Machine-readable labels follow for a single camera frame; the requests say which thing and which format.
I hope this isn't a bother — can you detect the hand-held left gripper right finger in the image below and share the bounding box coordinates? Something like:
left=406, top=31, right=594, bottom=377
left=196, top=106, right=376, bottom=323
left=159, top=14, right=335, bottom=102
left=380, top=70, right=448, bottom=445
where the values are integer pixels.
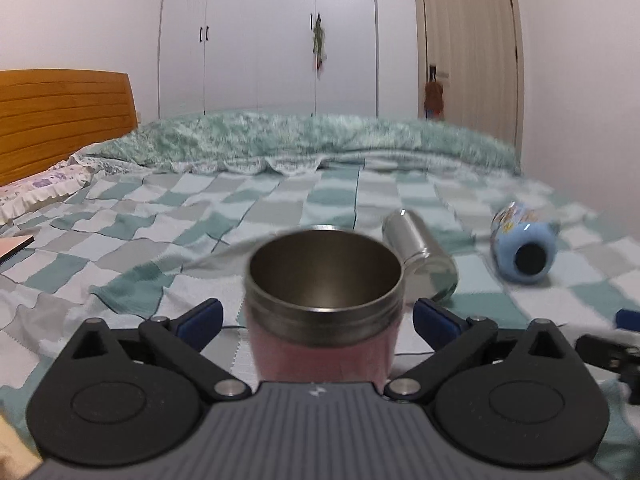
left=383, top=298, right=585, bottom=402

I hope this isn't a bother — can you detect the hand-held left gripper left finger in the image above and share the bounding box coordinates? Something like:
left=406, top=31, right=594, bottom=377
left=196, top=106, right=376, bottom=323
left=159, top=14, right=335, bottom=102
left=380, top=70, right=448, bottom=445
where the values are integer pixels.
left=56, top=298, right=252, bottom=402

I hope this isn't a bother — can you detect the pink cup with steel rim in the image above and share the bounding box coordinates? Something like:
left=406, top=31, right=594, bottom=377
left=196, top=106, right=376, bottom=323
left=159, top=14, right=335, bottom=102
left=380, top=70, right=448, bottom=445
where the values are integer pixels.
left=243, top=227, right=405, bottom=397

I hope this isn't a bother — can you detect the stainless steel cup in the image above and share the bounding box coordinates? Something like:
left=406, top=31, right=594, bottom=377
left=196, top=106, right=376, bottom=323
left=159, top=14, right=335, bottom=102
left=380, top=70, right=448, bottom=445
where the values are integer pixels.
left=381, top=209, right=459, bottom=305

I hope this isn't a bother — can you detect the checkered green blanket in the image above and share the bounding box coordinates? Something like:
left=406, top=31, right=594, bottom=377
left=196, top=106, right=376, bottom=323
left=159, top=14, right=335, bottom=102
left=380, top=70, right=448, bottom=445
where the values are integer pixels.
left=0, top=159, right=640, bottom=480

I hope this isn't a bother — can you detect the blue patterned bottle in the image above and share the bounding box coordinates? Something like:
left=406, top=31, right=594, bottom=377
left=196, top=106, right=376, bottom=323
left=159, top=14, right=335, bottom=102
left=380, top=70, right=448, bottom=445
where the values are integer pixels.
left=490, top=201, right=562, bottom=285

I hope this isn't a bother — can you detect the pink book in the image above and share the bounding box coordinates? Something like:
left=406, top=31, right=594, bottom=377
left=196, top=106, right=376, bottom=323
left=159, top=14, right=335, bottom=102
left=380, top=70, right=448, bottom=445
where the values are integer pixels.
left=0, top=233, right=35, bottom=267

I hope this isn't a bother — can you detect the green floral quilt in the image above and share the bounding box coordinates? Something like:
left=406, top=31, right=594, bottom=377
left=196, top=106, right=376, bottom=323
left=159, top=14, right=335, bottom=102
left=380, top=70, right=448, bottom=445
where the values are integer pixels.
left=70, top=110, right=522, bottom=177

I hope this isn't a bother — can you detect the floral pillow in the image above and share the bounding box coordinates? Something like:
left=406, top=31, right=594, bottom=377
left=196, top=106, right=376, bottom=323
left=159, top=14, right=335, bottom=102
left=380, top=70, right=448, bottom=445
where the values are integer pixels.
left=0, top=159, right=97, bottom=226

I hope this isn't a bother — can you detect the beige cardboard box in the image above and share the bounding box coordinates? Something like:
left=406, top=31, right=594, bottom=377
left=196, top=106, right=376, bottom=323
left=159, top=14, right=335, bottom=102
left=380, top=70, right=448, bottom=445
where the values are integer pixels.
left=0, top=410, right=44, bottom=480

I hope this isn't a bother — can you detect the red hanging ornament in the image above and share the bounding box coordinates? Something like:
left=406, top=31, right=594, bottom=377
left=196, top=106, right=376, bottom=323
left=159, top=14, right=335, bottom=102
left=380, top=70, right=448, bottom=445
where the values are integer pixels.
left=423, top=64, right=446, bottom=122

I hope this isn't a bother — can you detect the wooden headboard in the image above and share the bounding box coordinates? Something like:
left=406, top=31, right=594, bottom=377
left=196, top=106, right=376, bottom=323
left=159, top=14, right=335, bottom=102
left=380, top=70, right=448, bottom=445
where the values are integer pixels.
left=0, top=69, right=140, bottom=187

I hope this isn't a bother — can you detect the beige door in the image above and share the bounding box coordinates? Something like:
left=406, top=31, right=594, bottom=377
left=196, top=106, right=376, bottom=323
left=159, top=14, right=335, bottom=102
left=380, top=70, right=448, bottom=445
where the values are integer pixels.
left=412, top=0, right=526, bottom=173

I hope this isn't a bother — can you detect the white wardrobe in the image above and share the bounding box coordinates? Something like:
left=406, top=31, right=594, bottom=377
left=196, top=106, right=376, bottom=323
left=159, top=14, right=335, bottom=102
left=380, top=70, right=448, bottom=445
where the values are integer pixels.
left=157, top=0, right=380, bottom=122

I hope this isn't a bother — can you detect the green hanging ornament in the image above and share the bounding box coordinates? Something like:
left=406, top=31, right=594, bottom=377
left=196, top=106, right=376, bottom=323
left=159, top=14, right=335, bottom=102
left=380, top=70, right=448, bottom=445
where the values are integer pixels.
left=310, top=12, right=329, bottom=81

